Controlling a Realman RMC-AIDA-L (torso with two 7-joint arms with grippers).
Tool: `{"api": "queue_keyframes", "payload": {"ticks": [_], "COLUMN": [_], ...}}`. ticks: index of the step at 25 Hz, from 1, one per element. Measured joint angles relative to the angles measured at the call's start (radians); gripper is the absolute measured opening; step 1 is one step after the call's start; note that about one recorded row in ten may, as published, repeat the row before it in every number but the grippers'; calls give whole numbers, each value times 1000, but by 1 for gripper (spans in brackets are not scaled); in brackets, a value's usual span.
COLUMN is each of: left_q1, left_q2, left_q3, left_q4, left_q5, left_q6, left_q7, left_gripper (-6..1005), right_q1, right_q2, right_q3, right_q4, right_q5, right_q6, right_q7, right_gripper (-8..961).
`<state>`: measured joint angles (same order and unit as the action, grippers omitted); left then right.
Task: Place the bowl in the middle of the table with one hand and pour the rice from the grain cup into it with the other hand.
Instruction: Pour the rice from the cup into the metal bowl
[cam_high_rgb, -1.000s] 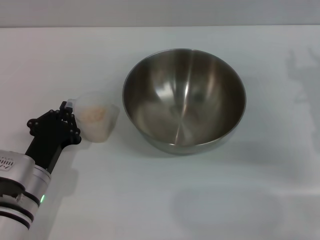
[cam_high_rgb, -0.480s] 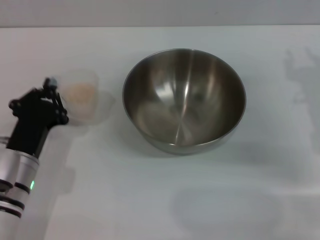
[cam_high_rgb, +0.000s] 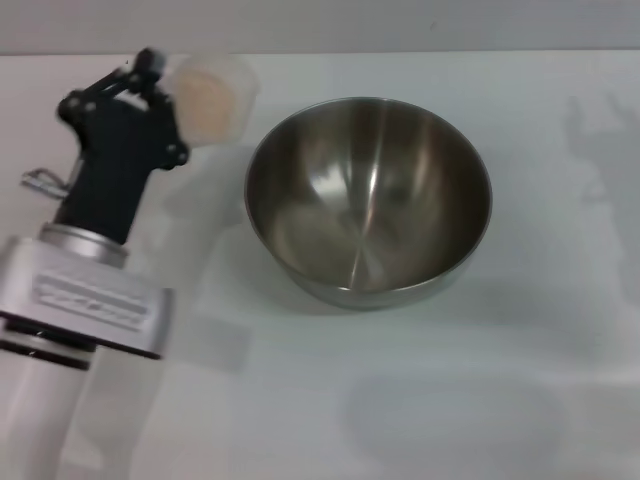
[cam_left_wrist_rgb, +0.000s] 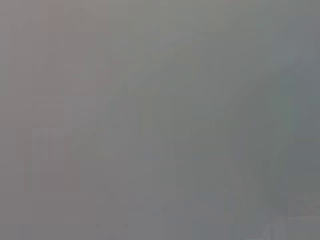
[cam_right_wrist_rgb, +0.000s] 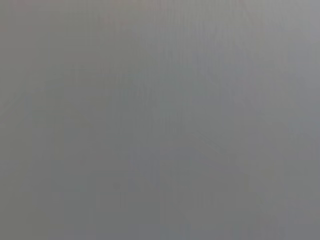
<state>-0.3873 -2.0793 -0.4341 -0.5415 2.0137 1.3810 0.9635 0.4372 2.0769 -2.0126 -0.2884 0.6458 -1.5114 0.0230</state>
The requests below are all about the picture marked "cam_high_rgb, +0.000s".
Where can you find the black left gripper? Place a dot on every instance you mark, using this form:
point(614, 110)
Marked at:
point(115, 165)

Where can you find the rice grains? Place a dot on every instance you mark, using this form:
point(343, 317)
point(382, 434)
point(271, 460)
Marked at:
point(210, 100)

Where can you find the clear plastic measuring cup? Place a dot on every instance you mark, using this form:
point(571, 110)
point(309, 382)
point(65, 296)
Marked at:
point(245, 85)

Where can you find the stainless steel mixing bowl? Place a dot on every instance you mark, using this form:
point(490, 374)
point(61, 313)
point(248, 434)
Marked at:
point(370, 200)

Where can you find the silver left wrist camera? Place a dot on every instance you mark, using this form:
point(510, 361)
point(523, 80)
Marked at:
point(95, 300)

